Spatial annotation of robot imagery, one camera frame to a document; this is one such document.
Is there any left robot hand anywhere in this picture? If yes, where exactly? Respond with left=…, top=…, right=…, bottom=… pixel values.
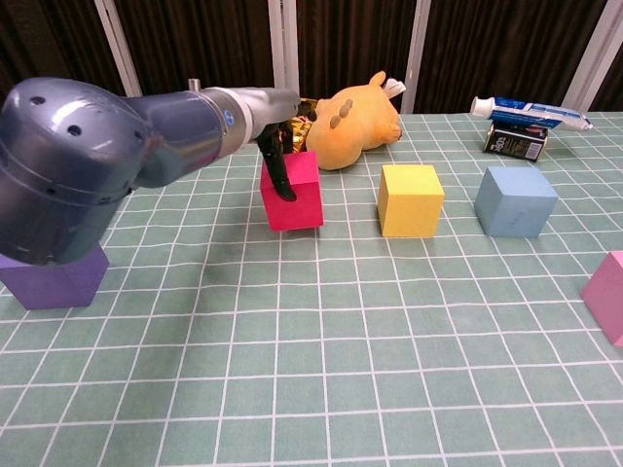
left=250, top=90, right=301, bottom=202

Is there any yellow foam cube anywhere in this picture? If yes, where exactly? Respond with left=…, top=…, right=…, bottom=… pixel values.
left=377, top=163, right=446, bottom=238

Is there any green checked tablecloth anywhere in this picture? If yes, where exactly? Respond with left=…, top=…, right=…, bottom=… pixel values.
left=0, top=110, right=623, bottom=467

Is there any pink foam cube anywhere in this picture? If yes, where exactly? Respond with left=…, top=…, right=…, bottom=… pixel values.
left=579, top=250, right=623, bottom=347

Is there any white blue toothpaste tube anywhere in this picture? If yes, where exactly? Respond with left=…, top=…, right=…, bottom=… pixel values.
left=469, top=94, right=594, bottom=131

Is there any gold snack packet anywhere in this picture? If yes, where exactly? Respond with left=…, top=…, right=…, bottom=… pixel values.
left=290, top=96, right=318, bottom=153

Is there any yellow plush toy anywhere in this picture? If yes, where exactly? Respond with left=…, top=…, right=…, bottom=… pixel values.
left=305, top=70, right=408, bottom=171

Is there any small black carton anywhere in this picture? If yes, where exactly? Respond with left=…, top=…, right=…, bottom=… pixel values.
left=483, top=122, right=550, bottom=162

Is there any magenta foam cube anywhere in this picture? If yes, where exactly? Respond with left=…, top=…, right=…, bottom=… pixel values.
left=260, top=149, right=326, bottom=232

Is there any white partition frame post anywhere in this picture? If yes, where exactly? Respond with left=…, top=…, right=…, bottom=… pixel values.
left=267, top=0, right=301, bottom=94
left=398, top=0, right=433, bottom=114
left=567, top=0, right=619, bottom=112
left=93, top=0, right=143, bottom=97

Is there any light blue foam cube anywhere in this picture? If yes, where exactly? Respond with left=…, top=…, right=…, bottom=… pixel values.
left=474, top=165, right=560, bottom=239

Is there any purple foam cube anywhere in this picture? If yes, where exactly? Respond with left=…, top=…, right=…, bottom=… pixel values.
left=0, top=242, right=110, bottom=311

